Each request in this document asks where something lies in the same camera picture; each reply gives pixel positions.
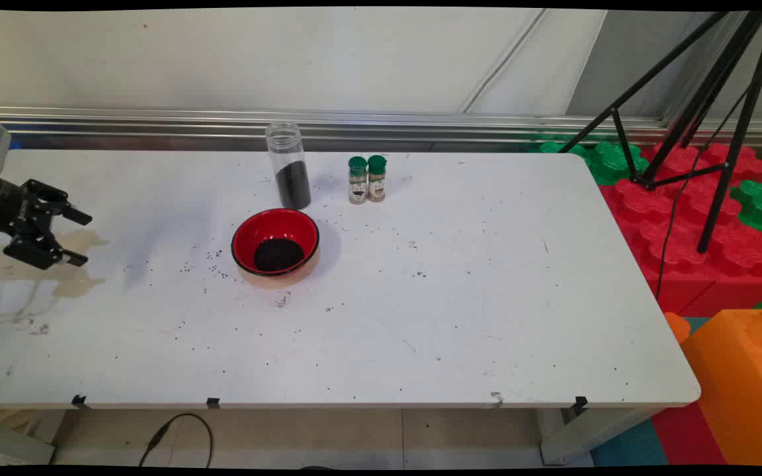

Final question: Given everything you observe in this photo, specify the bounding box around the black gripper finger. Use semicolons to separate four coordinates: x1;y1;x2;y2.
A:
3;227;89;271
21;178;94;226

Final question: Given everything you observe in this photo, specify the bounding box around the clear jar with black seeds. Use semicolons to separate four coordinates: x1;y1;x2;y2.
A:
265;122;312;210

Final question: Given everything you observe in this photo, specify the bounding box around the white metal table leg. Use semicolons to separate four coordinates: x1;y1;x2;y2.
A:
538;405;663;465
0;411;58;465

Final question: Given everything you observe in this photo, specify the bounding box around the red bowl with black rim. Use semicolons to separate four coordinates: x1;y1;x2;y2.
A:
231;208;320;277

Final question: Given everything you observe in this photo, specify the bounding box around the black seed pile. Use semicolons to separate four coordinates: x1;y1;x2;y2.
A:
253;238;306;273

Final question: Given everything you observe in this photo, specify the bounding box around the green-capped spice bottle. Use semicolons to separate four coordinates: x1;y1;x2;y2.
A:
347;156;368;205
366;155;388;202

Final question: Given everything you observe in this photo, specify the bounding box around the green foam mat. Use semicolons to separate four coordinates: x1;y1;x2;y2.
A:
530;136;650;186

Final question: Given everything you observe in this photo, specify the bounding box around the teal foam mat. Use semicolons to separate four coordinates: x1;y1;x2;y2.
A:
591;416;669;467

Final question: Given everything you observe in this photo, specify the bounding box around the red foam block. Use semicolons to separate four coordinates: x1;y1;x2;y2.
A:
598;141;762;317

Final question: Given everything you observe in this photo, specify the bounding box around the black tripod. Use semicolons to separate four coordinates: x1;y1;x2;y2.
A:
556;10;762;255

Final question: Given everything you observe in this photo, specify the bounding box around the red foam mat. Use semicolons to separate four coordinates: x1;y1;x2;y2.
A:
651;402;727;467

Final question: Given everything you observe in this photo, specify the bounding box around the green foam block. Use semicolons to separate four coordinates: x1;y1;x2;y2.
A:
730;178;762;253

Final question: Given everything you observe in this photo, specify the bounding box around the orange foam block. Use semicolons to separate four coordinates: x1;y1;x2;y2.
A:
664;305;762;467

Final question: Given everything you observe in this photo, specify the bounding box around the aluminium rail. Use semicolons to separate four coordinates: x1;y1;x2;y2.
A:
0;106;762;147

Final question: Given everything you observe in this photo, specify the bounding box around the black floor cable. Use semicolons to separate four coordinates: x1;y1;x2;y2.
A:
140;413;214;468

